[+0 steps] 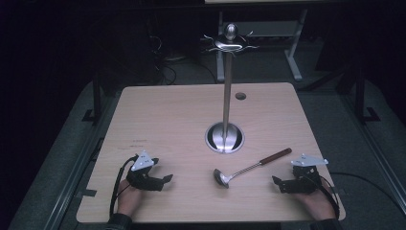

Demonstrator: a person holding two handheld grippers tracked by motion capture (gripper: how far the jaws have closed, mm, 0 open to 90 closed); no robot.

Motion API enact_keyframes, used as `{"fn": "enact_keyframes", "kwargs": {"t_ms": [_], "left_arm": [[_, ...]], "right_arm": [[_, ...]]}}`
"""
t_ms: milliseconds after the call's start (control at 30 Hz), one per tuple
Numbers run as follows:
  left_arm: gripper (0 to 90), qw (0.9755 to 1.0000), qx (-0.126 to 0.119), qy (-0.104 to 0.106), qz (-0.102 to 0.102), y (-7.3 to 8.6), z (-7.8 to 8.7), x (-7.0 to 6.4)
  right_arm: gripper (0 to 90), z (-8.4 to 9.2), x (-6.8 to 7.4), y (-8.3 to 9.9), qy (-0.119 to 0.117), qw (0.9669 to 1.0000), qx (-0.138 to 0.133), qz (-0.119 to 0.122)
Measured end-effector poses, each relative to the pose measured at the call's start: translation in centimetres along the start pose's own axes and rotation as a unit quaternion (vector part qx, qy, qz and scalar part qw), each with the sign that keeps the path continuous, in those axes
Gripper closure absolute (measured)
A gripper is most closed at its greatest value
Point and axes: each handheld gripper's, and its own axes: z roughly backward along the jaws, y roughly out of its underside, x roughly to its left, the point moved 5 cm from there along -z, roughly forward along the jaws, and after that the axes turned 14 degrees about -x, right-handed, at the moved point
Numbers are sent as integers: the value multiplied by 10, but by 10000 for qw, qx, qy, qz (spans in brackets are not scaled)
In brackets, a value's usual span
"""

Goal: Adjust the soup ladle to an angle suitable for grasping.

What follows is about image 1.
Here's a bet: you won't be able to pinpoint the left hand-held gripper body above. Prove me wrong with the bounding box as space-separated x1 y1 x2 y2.
125 149 162 193

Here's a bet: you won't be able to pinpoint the person's right hand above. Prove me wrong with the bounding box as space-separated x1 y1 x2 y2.
294 182 337 222

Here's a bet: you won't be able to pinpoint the steel utensil rack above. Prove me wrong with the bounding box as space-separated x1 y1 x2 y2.
201 22 259 154

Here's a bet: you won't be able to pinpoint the person's left hand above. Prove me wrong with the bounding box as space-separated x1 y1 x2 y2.
116 178 144 219

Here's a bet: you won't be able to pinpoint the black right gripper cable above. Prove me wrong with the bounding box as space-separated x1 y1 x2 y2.
314 172 406 219

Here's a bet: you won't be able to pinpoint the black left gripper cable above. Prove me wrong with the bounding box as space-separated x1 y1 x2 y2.
108 155 139 219

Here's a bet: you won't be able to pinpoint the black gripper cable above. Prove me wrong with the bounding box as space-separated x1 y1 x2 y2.
108 155 139 219
314 172 406 219

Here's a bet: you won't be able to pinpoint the steel ladle with wooden handle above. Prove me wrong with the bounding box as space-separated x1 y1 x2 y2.
213 147 293 190

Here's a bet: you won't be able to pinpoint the aluminium floor rail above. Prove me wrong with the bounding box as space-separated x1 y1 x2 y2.
338 94 406 213
40 92 120 230

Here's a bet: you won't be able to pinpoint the black metal stand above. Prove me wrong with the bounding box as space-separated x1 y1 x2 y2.
81 72 103 127
334 63 382 126

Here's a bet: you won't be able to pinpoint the black floor cables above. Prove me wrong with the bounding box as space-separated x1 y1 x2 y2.
145 17 218 86

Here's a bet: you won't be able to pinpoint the white metal desk frame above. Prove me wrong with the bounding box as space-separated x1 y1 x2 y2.
215 9 309 82

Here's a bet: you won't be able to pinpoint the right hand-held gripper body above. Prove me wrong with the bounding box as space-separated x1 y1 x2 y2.
281 153 329 196

